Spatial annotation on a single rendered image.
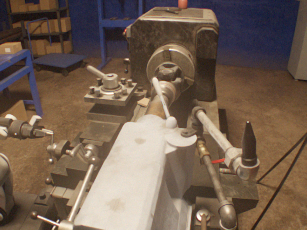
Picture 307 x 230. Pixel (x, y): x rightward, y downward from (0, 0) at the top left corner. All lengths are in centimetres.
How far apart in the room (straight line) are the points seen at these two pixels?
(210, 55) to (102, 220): 113
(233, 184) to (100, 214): 60
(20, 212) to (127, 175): 145
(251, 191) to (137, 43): 101
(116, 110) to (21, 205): 122
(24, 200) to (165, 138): 150
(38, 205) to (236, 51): 417
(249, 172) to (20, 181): 220
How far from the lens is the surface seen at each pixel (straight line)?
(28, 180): 243
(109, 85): 98
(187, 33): 145
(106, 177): 57
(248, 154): 42
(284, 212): 218
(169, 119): 71
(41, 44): 542
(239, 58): 499
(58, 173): 105
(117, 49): 515
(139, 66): 155
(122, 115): 97
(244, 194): 96
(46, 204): 188
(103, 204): 52
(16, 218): 193
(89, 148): 87
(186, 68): 129
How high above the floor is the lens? 156
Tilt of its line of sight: 30 degrees down
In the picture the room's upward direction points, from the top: straight up
